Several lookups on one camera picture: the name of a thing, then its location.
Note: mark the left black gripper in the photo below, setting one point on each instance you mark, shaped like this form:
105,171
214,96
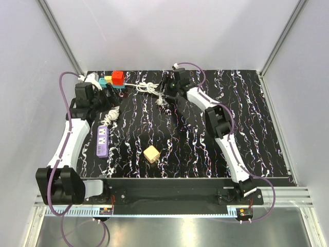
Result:
109,100

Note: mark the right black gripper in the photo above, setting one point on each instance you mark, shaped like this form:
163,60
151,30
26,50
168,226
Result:
166,80

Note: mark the teal power strip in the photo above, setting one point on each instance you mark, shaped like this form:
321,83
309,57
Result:
103,84

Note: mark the yellow cube plug adapter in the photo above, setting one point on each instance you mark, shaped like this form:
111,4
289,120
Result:
110,81

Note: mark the red cube socket adapter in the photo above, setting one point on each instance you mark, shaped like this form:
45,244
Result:
118,78

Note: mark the purple power strip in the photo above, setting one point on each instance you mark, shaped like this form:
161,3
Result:
102,142

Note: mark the beige cube plug adapter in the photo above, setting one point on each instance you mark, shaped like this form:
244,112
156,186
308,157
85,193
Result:
151,154

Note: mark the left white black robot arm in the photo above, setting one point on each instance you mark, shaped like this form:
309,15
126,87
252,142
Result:
58,182

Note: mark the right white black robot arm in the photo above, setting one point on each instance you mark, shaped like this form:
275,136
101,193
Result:
219,125

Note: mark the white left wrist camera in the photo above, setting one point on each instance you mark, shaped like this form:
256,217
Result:
92,78

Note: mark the left aluminium frame post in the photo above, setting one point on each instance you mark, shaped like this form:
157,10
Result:
46,10

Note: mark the aluminium frame post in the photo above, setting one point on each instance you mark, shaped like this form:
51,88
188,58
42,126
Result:
46,10
284,34

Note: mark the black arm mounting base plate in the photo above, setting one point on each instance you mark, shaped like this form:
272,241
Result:
181,196

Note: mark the right aluminium frame post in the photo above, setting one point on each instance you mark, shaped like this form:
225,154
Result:
284,34

